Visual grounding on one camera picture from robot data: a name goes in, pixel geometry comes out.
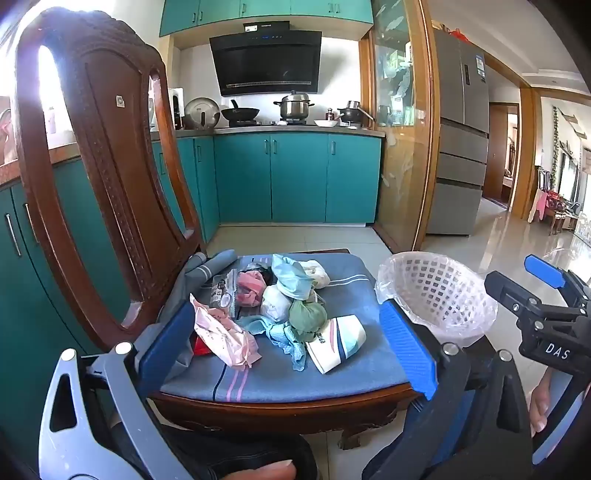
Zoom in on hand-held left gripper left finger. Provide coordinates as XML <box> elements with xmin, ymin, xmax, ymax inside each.
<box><xmin>38</xmin><ymin>301</ymin><xmax>198</xmax><ymax>480</ymax></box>

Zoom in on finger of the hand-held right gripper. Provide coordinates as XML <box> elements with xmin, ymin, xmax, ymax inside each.
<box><xmin>523</xmin><ymin>254</ymin><xmax>591</xmax><ymax>311</ymax></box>
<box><xmin>484</xmin><ymin>270</ymin><xmax>588</xmax><ymax>325</ymax></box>

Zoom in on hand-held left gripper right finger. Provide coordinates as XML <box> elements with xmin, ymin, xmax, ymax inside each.
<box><xmin>361</xmin><ymin>299</ymin><xmax>535</xmax><ymax>480</ymax></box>

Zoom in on light blue white plastic bag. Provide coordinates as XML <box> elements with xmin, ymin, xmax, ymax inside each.
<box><xmin>271</xmin><ymin>254</ymin><xmax>319</xmax><ymax>300</ymax></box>

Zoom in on person's right hand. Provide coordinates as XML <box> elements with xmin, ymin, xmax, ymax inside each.
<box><xmin>529</xmin><ymin>370</ymin><xmax>556</xmax><ymax>438</ymax></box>

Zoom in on person's left hand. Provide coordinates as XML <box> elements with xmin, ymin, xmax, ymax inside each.
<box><xmin>247</xmin><ymin>458</ymin><xmax>297</xmax><ymax>480</ymax></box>

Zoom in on pink floral wrapper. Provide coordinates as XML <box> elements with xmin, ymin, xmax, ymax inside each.
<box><xmin>190</xmin><ymin>295</ymin><xmax>262</xmax><ymax>370</ymax></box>

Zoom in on pink cloth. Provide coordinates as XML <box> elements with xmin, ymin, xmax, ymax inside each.
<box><xmin>529</xmin><ymin>189</ymin><xmax>555</xmax><ymax>224</ymax></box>

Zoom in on striped white paper cup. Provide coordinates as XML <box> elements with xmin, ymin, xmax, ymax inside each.
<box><xmin>305</xmin><ymin>315</ymin><xmax>367</xmax><ymax>374</ymax></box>

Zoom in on pink plastic bag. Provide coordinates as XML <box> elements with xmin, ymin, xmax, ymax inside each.
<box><xmin>236</xmin><ymin>270</ymin><xmax>265</xmax><ymax>308</ymax></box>

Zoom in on green plastic bag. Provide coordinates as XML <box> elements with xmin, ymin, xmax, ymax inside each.
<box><xmin>289</xmin><ymin>300</ymin><xmax>328</xmax><ymax>343</ymax></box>

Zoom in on light blue cloth scrap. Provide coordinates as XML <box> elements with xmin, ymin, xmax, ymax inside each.
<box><xmin>238</xmin><ymin>315</ymin><xmax>308</xmax><ymax>372</ymax></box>

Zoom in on white printed crumpled bag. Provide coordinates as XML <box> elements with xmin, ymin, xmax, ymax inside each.
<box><xmin>298</xmin><ymin>260</ymin><xmax>331</xmax><ymax>289</ymax></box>

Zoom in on grey refrigerator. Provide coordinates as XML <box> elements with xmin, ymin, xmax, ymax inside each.
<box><xmin>425</xmin><ymin>30</ymin><xmax>490</xmax><ymax>237</ymax></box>

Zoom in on wooden framed glass door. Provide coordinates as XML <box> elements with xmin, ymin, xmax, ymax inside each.
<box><xmin>358</xmin><ymin>0</ymin><xmax>444</xmax><ymax>254</ymax></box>

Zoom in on carved wooden chair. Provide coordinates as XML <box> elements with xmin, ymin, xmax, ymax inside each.
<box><xmin>14</xmin><ymin>7</ymin><xmax>419</xmax><ymax>450</ymax></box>

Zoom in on round steel lid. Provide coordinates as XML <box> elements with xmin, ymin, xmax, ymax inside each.
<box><xmin>184</xmin><ymin>97</ymin><xmax>221</xmax><ymax>130</ymax></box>

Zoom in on white kettle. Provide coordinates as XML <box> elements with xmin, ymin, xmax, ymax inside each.
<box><xmin>167</xmin><ymin>87</ymin><xmax>185</xmax><ymax>130</ymax></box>

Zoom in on black wok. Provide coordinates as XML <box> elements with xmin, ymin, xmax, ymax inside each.
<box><xmin>221</xmin><ymin>99</ymin><xmax>260</xmax><ymax>123</ymax></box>

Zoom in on black pot with lid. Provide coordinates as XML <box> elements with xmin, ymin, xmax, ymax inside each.
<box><xmin>337</xmin><ymin>100</ymin><xmax>375</xmax><ymax>125</ymax></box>

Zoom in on stainless steel pot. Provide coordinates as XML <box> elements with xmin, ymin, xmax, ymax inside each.
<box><xmin>273</xmin><ymin>91</ymin><xmax>315</xmax><ymax>121</ymax></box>

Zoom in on black range hood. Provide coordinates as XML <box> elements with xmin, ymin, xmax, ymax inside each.
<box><xmin>209</xmin><ymin>21</ymin><xmax>323</xmax><ymax>97</ymax></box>

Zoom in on teal upper kitchen cabinets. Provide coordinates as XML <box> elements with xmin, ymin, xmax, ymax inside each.
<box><xmin>159</xmin><ymin>0</ymin><xmax>374</xmax><ymax>38</ymax></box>

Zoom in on wooden doorway frame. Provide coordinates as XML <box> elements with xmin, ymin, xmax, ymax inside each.
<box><xmin>482</xmin><ymin>53</ymin><xmax>541</xmax><ymax>222</ymax></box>

